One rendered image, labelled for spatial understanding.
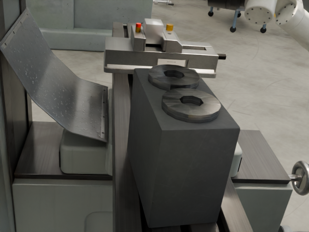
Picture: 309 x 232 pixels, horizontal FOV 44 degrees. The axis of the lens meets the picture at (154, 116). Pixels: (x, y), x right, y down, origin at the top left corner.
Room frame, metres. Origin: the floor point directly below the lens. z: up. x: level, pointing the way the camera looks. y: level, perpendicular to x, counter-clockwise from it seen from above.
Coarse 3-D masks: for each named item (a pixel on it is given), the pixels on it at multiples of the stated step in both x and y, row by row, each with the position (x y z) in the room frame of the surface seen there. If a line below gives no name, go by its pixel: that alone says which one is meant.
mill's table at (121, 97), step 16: (112, 32) 1.53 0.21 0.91; (128, 32) 1.47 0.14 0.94; (112, 80) 1.11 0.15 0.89; (128, 80) 1.06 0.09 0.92; (112, 96) 1.01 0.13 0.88; (128, 96) 0.91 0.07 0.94; (112, 112) 0.93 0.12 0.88; (128, 112) 0.82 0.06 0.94; (112, 128) 0.85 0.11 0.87; (128, 128) 0.75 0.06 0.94; (112, 144) 0.78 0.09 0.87; (112, 160) 0.72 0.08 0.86; (128, 160) 0.62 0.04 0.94; (128, 176) 0.57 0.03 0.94; (128, 192) 0.53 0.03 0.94; (224, 192) 0.56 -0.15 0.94; (128, 208) 0.49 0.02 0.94; (224, 208) 0.52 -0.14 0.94; (240, 208) 0.52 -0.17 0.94; (128, 224) 0.45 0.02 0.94; (144, 224) 0.48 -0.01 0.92; (192, 224) 0.47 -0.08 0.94; (208, 224) 0.47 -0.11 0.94; (224, 224) 0.49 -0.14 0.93; (240, 224) 0.48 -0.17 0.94
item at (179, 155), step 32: (160, 96) 0.55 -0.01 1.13; (192, 96) 0.54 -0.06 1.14; (160, 128) 0.45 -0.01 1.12; (192, 128) 0.46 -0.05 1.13; (224, 128) 0.47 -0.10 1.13; (160, 160) 0.45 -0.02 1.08; (192, 160) 0.46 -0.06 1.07; (224, 160) 0.48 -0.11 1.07; (160, 192) 0.45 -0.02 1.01; (192, 192) 0.46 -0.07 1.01; (160, 224) 0.45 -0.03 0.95
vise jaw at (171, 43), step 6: (162, 36) 1.12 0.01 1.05; (168, 36) 1.12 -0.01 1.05; (174, 36) 1.13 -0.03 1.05; (162, 42) 1.10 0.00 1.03; (168, 42) 1.09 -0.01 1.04; (174, 42) 1.09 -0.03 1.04; (180, 42) 1.12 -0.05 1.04; (162, 48) 1.09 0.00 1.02; (168, 48) 1.09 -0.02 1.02; (174, 48) 1.09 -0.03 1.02; (180, 48) 1.10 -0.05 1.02
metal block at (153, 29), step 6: (144, 18) 1.16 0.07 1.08; (144, 24) 1.15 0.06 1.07; (150, 24) 1.11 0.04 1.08; (156, 24) 1.11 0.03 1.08; (162, 24) 1.12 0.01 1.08; (144, 30) 1.13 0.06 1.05; (150, 30) 1.11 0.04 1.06; (156, 30) 1.11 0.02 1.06; (162, 30) 1.12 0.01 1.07; (150, 36) 1.11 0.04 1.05; (156, 36) 1.11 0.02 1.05; (150, 42) 1.11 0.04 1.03; (156, 42) 1.11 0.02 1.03
